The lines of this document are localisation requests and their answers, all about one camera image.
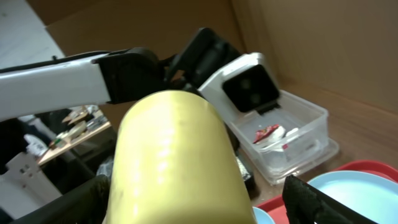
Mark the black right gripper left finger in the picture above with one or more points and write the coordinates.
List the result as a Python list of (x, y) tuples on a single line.
[(84, 204)]

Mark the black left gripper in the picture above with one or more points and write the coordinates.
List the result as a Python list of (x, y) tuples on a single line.
[(204, 55)]

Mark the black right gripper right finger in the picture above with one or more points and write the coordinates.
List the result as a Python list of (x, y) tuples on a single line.
[(305, 204)]

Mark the small light blue bowl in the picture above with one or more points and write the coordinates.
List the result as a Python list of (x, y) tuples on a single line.
[(262, 217)]

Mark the white napkin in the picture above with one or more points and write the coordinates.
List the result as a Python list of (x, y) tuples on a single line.
[(278, 134)]

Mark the large light blue plate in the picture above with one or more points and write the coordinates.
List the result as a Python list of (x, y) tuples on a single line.
[(371, 196)]

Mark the red snack wrapper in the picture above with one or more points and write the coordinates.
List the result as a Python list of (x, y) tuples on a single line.
[(264, 133)]

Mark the yellow cup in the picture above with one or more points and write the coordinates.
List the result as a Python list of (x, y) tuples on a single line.
[(174, 163)]

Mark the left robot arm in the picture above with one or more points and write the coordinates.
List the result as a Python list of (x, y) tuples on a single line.
[(104, 77)]

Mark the clear plastic waste bin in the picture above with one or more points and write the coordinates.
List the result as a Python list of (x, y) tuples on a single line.
[(312, 148)]

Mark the cluttered background desk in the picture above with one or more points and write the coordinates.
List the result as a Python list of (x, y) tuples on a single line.
[(85, 125)]

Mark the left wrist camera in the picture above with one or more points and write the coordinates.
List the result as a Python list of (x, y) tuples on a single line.
[(240, 87)]

